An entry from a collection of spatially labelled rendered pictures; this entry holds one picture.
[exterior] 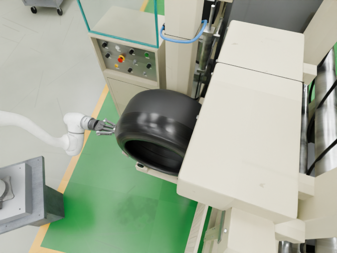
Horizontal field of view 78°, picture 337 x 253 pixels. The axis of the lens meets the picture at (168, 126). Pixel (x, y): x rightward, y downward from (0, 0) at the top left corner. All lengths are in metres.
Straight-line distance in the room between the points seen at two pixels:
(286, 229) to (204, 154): 0.26
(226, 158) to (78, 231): 2.05
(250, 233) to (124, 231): 1.84
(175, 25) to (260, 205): 0.73
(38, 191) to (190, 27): 1.56
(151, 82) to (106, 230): 1.47
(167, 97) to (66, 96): 2.33
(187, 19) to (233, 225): 0.73
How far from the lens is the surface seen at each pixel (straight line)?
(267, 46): 0.77
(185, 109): 0.97
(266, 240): 0.53
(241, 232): 0.52
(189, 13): 0.89
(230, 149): 0.50
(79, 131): 1.48
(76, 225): 2.41
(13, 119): 1.34
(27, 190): 1.87
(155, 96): 1.01
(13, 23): 4.96
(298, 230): 0.62
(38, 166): 1.97
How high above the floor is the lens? 2.22
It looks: 59 degrees down
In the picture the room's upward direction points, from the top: 1 degrees counter-clockwise
